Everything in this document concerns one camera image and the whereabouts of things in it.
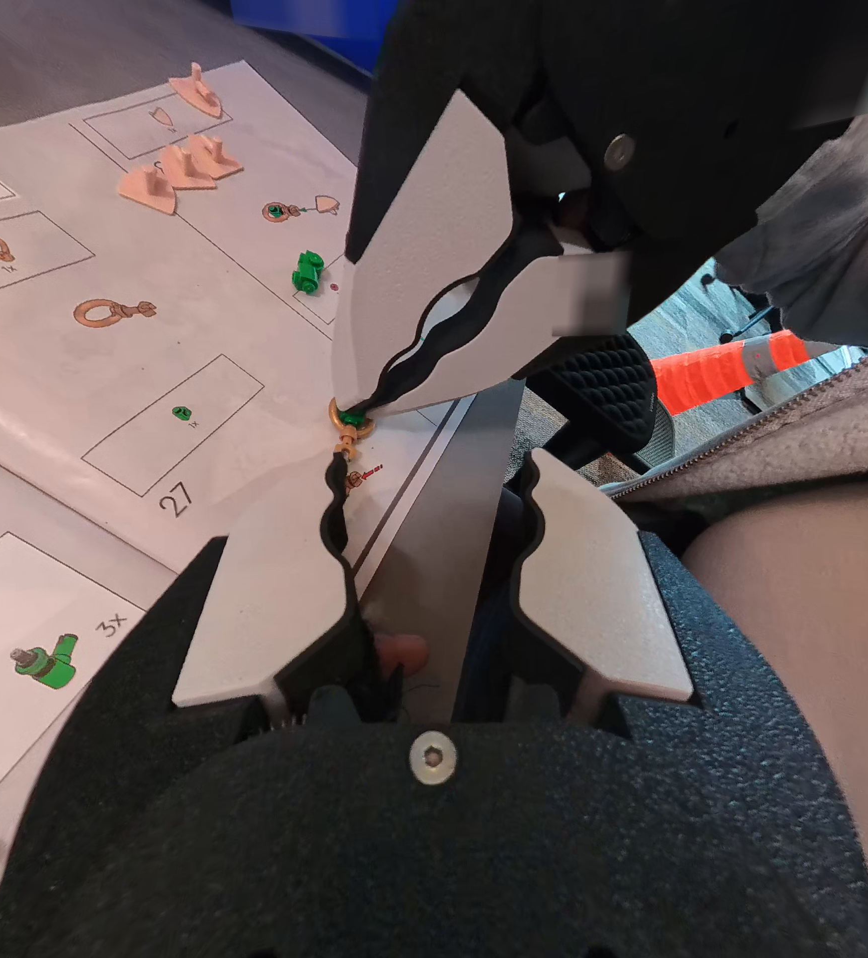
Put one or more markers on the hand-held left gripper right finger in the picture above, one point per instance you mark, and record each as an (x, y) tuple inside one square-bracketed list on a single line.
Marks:
[(598, 599)]

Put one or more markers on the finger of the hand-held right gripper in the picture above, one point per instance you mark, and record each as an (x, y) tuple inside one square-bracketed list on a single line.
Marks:
[(434, 224), (523, 322)]

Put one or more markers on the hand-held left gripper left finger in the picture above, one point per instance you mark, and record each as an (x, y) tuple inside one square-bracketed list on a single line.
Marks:
[(269, 606)]

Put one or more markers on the small green stud toy piece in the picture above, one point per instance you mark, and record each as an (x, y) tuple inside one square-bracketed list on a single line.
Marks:
[(351, 417)]

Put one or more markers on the person's right forearm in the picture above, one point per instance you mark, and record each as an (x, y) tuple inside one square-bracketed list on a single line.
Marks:
[(838, 239)]

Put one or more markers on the black mesh office chair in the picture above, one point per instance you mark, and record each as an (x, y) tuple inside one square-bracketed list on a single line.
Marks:
[(598, 397)]

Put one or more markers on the green toy brick piece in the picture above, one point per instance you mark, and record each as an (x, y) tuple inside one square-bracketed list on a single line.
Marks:
[(306, 273)]

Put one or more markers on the person's beige hoodie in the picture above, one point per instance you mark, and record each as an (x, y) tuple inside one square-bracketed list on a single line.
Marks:
[(778, 636)]

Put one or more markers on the orange safety cone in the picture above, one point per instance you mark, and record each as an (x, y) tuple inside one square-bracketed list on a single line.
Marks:
[(726, 370)]

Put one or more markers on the pink petal toy piece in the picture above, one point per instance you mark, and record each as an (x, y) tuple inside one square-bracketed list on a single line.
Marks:
[(184, 168), (149, 188), (216, 159), (198, 90)]

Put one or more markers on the blue plastic bin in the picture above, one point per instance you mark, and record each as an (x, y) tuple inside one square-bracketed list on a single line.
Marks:
[(306, 30)]

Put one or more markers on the white instruction booklet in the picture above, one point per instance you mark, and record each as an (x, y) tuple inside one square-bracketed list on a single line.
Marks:
[(104, 359)]

